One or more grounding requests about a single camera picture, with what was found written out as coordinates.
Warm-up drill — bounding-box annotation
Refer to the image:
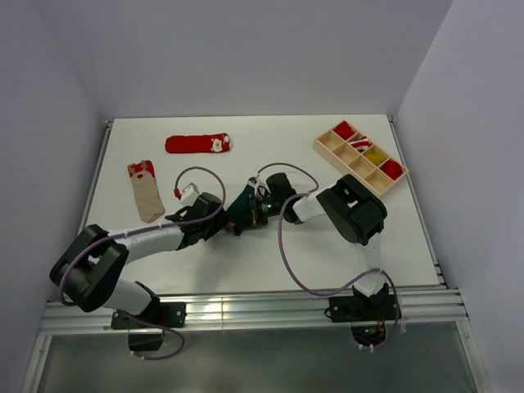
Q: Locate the beige reindeer sock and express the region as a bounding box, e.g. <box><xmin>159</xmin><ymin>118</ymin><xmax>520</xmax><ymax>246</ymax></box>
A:
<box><xmin>127</xmin><ymin>160</ymin><xmax>165</xmax><ymax>224</ymax></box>

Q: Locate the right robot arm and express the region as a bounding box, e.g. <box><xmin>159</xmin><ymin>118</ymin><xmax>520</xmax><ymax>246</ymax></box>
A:
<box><xmin>227</xmin><ymin>173</ymin><xmax>389</xmax><ymax>319</ymax></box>

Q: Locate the red santa sock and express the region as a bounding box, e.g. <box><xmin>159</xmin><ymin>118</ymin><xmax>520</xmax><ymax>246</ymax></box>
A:
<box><xmin>165</xmin><ymin>133</ymin><xmax>233</xmax><ymax>154</ymax></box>

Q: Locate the dark green reindeer sock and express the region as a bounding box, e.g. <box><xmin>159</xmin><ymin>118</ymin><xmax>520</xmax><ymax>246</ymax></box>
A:
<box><xmin>226</xmin><ymin>177</ymin><xmax>258</xmax><ymax>223</ymax></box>

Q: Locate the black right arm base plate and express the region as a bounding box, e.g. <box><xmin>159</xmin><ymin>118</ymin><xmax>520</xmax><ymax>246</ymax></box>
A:
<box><xmin>326</xmin><ymin>292</ymin><xmax>402</xmax><ymax>323</ymax></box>

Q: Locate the rolled yellow sock in tray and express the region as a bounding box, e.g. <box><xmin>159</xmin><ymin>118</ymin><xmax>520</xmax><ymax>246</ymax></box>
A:
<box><xmin>364</xmin><ymin>150</ymin><xmax>389</xmax><ymax>166</ymax></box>

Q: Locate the rolled striped sock in tray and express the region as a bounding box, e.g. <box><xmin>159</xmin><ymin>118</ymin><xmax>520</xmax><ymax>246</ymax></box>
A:
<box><xmin>350</xmin><ymin>137</ymin><xmax>372</xmax><ymax>153</ymax></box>

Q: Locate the black box under frame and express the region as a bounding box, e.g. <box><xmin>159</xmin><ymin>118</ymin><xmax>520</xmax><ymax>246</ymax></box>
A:
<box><xmin>128</xmin><ymin>333</ymin><xmax>164</xmax><ymax>353</ymax></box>

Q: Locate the wooden compartment tray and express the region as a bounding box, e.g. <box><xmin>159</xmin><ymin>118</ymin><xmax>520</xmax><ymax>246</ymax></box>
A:
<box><xmin>313</xmin><ymin>120</ymin><xmax>409</xmax><ymax>197</ymax></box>

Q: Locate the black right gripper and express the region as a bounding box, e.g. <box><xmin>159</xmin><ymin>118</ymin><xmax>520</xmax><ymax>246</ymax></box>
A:
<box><xmin>235</xmin><ymin>194</ymin><xmax>283</xmax><ymax>232</ymax></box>

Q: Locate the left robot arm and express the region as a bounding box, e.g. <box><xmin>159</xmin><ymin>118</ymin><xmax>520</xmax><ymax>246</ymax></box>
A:
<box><xmin>49</xmin><ymin>192</ymin><xmax>227</xmax><ymax>327</ymax></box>

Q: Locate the rolled red sock in tray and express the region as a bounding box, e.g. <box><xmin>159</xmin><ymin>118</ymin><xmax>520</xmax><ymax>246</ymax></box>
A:
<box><xmin>332</xmin><ymin>120</ymin><xmax>355</xmax><ymax>140</ymax></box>

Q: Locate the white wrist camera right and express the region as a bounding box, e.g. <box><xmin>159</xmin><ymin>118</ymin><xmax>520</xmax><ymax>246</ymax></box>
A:
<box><xmin>248</xmin><ymin>174</ymin><xmax>268</xmax><ymax>197</ymax></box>

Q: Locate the red reindeer sock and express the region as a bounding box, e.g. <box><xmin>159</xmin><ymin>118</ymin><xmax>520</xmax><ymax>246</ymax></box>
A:
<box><xmin>382</xmin><ymin>160</ymin><xmax>404</xmax><ymax>181</ymax></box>

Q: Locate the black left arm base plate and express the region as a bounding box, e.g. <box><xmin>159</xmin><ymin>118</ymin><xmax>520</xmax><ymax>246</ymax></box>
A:
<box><xmin>111</xmin><ymin>302</ymin><xmax>186</xmax><ymax>330</ymax></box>

